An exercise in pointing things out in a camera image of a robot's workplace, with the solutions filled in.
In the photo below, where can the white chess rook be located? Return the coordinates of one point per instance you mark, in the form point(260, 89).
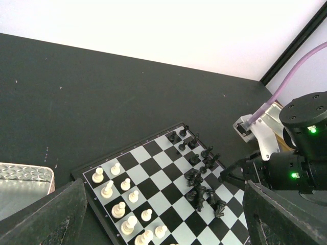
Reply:
point(98, 176)

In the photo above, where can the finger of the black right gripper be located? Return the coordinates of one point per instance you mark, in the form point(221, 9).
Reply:
point(228, 176)

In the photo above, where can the black frame post right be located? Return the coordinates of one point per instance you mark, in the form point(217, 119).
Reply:
point(298, 41)

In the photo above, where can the white chess pawn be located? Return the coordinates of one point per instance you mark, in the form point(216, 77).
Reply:
point(125, 185)
point(115, 170)

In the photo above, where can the gold metal tin tray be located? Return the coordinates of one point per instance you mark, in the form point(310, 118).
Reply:
point(271, 119)

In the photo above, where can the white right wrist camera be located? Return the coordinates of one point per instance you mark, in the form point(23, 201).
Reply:
point(260, 132)

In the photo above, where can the row of white chess pieces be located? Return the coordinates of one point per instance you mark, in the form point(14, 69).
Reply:
point(144, 199)

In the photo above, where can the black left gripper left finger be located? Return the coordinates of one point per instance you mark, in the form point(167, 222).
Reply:
point(55, 219)

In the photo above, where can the white chess knight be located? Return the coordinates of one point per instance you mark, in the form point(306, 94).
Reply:
point(107, 192)

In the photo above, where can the black chess pieces pile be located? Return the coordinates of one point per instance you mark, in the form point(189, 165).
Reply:
point(196, 195)

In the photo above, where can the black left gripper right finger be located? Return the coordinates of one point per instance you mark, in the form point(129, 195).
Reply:
point(271, 219)

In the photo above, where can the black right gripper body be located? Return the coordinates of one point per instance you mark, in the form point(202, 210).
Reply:
point(283, 171)

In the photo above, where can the black white chess board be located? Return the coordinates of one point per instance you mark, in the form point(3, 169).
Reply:
point(185, 224)

